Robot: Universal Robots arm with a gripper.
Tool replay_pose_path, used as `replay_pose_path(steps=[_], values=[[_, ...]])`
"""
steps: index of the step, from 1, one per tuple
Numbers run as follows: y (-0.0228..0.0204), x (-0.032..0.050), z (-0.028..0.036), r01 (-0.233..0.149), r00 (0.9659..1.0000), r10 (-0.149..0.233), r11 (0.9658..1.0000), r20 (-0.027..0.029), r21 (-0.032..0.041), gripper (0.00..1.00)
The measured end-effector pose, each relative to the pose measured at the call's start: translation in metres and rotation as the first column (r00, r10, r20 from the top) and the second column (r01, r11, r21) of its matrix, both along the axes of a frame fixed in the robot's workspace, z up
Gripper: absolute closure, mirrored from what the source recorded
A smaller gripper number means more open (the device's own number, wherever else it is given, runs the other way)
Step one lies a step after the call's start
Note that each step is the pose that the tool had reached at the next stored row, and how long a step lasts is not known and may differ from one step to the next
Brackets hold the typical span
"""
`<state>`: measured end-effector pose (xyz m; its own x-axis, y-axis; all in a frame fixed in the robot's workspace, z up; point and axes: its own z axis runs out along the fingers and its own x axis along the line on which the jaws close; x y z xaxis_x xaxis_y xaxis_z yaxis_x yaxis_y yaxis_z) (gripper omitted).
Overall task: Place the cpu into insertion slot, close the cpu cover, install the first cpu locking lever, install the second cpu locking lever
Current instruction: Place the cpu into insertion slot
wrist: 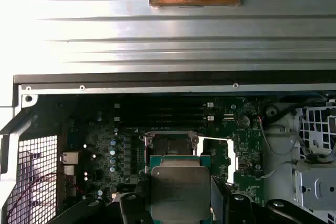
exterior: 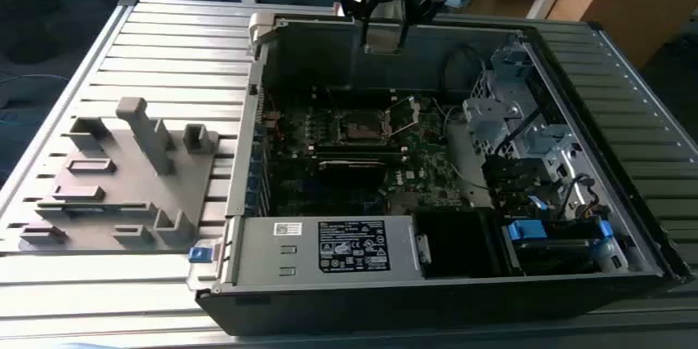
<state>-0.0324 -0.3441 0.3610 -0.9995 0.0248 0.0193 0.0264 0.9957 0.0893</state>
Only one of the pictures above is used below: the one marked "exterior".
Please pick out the blue case latch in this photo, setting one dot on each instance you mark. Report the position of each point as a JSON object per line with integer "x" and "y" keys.
{"x": 199, "y": 255}

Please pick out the CPU socket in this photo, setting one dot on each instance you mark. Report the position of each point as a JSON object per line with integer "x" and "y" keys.
{"x": 359, "y": 128}

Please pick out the grey parts rack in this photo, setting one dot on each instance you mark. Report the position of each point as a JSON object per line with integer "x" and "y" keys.
{"x": 125, "y": 202}

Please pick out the green RAM stick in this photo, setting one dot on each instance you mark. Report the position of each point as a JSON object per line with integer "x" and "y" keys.
{"x": 92, "y": 210}

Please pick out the grey power supply unit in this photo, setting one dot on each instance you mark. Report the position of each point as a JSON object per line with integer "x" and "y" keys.
{"x": 305, "y": 259}

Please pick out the black graphics card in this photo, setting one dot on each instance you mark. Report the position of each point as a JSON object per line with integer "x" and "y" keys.
{"x": 351, "y": 179}

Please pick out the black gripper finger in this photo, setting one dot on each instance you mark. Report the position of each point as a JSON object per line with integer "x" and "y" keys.
{"x": 364, "y": 18}
{"x": 416, "y": 5}

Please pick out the grey case latch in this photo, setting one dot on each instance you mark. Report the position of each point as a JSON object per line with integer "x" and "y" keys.
{"x": 260, "y": 28}

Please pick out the green motherboard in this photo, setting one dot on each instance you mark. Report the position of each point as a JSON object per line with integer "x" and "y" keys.
{"x": 431, "y": 161}

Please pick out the dark office chair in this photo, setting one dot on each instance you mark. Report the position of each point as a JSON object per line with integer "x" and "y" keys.
{"x": 29, "y": 38}

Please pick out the CPU with silver top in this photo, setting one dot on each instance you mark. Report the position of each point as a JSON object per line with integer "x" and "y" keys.
{"x": 383, "y": 38}

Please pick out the silver metal drive cage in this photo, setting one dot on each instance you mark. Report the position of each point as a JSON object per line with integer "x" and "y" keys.
{"x": 490, "y": 116}

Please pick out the black open PC case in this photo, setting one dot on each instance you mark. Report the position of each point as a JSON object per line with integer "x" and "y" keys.
{"x": 436, "y": 312}

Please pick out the hard disk in blue carrier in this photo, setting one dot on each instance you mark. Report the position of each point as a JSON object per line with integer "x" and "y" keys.
{"x": 550, "y": 255}

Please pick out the white-clip RAM slot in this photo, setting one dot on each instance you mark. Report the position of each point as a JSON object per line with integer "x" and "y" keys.
{"x": 356, "y": 156}
{"x": 353, "y": 148}

